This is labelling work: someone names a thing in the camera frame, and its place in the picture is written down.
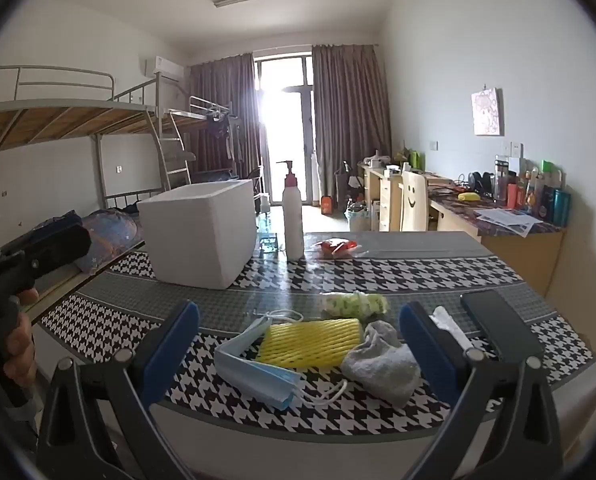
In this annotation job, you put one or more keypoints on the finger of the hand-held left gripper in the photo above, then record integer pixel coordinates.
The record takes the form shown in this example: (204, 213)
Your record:
(58, 250)

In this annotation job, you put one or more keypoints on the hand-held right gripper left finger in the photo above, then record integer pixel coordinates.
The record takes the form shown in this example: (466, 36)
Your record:
(178, 340)

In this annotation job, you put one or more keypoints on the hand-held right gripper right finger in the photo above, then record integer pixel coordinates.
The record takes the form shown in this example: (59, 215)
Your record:
(422, 340)

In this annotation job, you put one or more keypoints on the grey sock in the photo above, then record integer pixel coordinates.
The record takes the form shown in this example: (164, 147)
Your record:
(382, 365)

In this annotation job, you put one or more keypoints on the green tissue packet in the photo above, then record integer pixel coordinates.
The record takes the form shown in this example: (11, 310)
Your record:
(353, 304)

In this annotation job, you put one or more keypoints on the blue face mask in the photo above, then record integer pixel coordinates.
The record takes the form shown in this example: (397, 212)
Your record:
(258, 375)

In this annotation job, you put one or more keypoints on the white foam box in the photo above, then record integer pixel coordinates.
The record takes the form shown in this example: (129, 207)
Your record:
(193, 235)

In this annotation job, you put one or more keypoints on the yellow foam net sleeve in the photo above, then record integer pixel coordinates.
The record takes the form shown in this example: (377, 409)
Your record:
(308, 342)

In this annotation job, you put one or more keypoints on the person's left hand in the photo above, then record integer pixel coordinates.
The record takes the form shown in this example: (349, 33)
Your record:
(20, 350)

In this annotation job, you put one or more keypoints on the blue floral folded quilt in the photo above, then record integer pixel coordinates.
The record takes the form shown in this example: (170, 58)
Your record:
(113, 232)

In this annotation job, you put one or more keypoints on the houndstooth tablecloth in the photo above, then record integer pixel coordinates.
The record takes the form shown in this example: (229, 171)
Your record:
(402, 275)

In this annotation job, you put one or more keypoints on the black smartphone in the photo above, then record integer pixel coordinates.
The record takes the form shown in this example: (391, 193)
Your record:
(497, 320)

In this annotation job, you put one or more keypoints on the grey metal bunk bed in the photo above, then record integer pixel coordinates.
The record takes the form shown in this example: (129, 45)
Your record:
(38, 125)
(203, 110)

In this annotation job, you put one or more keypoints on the red snack packet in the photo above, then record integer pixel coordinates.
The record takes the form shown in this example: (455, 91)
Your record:
(335, 247)

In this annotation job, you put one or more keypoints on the wooden desk with patterned top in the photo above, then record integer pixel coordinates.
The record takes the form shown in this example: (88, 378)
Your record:
(527, 260)

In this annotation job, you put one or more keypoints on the blue spray bottle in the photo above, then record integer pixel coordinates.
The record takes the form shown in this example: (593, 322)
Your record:
(269, 242)

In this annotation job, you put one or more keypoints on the wooden smiley face chair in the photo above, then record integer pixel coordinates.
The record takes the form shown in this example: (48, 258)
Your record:
(415, 202)

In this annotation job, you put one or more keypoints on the white trash bin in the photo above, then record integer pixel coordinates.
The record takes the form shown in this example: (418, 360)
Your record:
(357, 217)

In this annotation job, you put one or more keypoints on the white printed papers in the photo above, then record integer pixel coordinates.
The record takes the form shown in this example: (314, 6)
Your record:
(510, 220)

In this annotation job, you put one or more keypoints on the yellow object on desk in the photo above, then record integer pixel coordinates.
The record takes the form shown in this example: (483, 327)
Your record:
(468, 197)

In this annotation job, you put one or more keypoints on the plain wooden desk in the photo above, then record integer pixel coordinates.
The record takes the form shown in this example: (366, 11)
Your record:
(377, 195)

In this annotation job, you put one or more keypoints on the orange floor container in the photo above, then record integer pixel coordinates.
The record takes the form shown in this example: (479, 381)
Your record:
(327, 205)

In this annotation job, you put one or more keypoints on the white pump lotion bottle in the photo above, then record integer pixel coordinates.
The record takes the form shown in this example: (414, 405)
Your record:
(293, 220)

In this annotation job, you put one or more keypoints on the black headphones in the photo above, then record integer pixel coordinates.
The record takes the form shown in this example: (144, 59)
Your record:
(480, 182)

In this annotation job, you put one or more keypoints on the dark blue bedding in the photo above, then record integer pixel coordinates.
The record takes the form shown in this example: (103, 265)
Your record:
(218, 176)

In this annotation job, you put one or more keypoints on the black bag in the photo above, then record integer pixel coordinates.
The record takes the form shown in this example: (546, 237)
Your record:
(343, 182)

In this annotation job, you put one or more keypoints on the row of toiletry bottles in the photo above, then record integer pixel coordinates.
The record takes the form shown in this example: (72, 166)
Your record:
(560, 207)

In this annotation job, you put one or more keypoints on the hanging dark clothes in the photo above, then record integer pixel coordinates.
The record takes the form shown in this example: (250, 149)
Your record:
(223, 130)

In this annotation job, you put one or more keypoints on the white air conditioner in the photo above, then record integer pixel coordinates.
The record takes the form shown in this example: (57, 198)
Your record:
(163, 67)

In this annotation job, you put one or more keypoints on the brown curtain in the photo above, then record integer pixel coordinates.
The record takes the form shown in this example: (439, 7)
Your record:
(350, 110)
(218, 95)

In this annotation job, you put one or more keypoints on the glass balcony door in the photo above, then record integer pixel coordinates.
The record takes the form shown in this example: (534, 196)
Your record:
(288, 125)

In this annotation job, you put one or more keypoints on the white wall socket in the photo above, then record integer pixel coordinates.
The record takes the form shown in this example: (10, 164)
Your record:
(516, 149)

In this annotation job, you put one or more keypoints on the pink wall picture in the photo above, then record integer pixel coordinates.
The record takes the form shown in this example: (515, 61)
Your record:
(486, 112)

